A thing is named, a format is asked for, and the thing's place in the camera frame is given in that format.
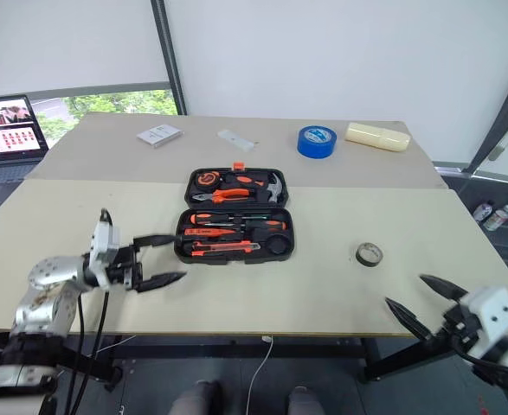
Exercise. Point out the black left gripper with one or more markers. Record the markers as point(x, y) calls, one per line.
point(126, 270)

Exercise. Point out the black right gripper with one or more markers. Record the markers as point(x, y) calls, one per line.
point(457, 326)

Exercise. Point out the orange black screwdriver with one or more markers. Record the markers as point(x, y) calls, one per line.
point(201, 217)
point(275, 225)

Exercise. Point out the orange black utility knife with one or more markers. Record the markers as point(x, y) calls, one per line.
point(225, 248)

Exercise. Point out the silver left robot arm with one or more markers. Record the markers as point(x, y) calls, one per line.
point(50, 281)

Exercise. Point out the black tool case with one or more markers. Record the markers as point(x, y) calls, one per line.
point(236, 207)

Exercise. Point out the orange tester screwdriver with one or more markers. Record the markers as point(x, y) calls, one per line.
point(208, 232)

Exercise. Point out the black electrical tape roll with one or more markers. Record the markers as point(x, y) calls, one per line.
point(359, 255)

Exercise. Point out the orange black tape measure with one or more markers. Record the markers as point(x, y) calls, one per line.
point(206, 178)

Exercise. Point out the small plastic bottle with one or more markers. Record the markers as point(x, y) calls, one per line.
point(482, 212)
point(498, 218)

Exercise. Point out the small white card box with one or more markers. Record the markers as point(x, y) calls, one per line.
point(159, 135)

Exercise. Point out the clear plastic packet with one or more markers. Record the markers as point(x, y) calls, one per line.
point(236, 140)

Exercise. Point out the pale yellow cylindrical container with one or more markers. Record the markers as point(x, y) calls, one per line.
point(377, 136)

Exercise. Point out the open laptop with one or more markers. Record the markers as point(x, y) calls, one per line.
point(9, 134)

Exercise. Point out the blue tape roll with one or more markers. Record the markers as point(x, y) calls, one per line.
point(316, 144)

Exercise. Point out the dark slanted metal pole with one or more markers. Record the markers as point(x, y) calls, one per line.
point(502, 112)

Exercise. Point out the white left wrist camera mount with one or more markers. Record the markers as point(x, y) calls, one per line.
point(104, 244)

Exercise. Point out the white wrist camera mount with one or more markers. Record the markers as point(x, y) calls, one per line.
point(104, 244)
point(493, 311)

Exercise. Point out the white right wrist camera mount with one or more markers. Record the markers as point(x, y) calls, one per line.
point(493, 311)

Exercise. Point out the black table frame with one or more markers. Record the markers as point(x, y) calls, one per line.
point(219, 351)

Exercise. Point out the dark window frame post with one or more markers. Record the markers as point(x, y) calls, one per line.
point(169, 56)

